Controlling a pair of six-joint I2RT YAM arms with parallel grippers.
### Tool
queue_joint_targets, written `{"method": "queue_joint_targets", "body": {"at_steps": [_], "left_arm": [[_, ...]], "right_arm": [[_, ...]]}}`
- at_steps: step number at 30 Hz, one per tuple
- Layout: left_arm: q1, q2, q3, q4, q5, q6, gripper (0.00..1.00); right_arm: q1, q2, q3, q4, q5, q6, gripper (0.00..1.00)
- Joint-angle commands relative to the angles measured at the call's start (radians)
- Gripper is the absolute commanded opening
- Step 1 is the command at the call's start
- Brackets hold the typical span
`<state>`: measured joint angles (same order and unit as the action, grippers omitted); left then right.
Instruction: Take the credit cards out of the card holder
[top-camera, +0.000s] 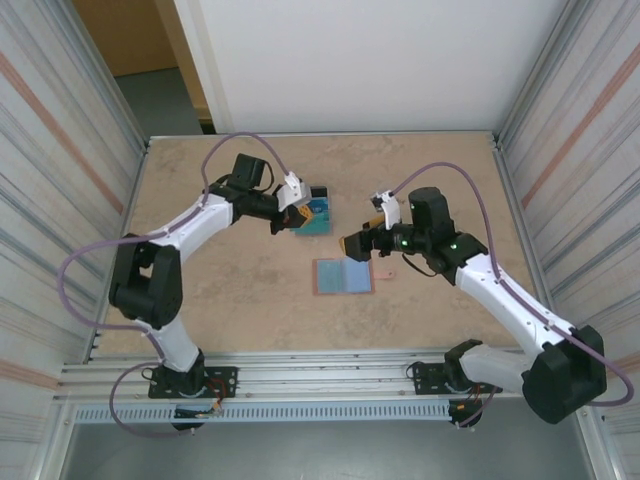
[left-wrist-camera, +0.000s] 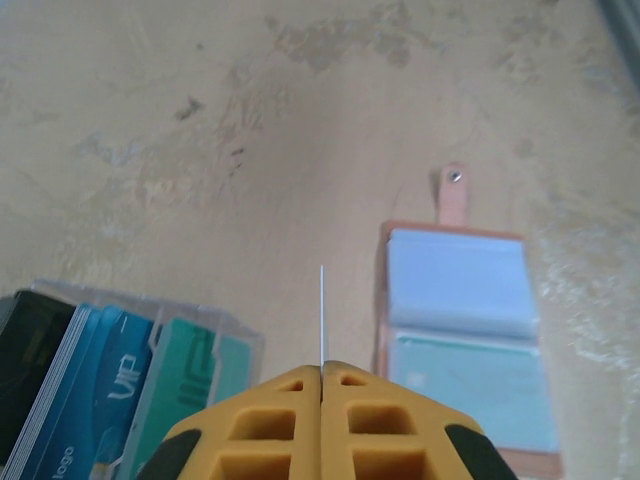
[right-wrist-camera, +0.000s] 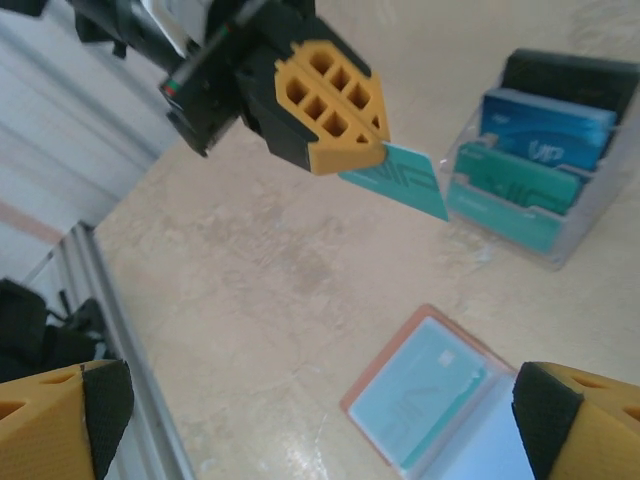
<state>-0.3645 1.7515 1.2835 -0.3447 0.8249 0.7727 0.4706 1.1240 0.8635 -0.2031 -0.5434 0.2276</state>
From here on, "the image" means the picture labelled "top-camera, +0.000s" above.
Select blue green box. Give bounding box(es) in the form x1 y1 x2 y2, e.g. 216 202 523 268
293 184 334 236

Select pink card wallet blue sleeves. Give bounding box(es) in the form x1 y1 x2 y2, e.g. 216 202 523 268
311 257 397 297

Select brown wooden door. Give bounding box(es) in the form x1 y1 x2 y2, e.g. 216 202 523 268
72 0 180 79

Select aluminium mounting rail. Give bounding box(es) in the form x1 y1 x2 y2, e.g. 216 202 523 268
58 348 596 401

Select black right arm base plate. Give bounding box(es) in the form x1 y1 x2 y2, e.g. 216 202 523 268
406 362 501 397

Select tan door frame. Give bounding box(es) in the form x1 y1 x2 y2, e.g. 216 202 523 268
152 0 219 135

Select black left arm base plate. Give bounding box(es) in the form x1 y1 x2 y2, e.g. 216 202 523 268
147 366 239 400

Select translucent right enclosure panel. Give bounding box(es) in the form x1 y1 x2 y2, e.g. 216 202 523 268
492 0 640 480

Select translucent enclosure panel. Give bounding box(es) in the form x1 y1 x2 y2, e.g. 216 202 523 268
0 0 151 480
492 0 640 480

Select slotted grey cable duct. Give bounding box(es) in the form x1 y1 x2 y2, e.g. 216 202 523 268
73 402 454 424

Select black cable connector block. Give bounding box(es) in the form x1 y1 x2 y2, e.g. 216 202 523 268
172 405 224 432
448 399 484 431

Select translucent left enclosure panel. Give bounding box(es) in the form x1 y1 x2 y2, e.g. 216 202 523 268
0 0 151 480

